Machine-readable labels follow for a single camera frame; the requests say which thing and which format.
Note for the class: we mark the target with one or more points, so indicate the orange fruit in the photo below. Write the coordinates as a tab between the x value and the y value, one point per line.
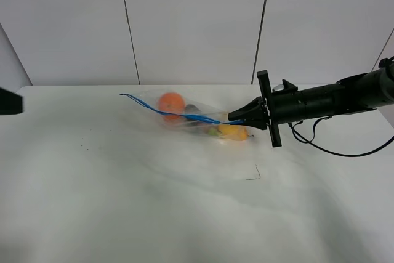
171	102

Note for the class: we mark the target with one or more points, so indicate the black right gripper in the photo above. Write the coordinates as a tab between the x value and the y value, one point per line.
280	106

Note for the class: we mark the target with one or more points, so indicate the clear zip bag blue seal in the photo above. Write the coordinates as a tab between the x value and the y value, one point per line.
145	104

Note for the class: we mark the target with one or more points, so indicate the purple eggplant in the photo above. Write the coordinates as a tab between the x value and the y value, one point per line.
191	109

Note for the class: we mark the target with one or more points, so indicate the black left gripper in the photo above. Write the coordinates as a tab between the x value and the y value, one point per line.
10	103

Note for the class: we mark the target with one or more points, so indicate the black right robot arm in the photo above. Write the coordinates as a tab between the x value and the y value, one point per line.
355	94

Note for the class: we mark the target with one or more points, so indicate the yellow lemon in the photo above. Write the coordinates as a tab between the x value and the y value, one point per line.
233	132

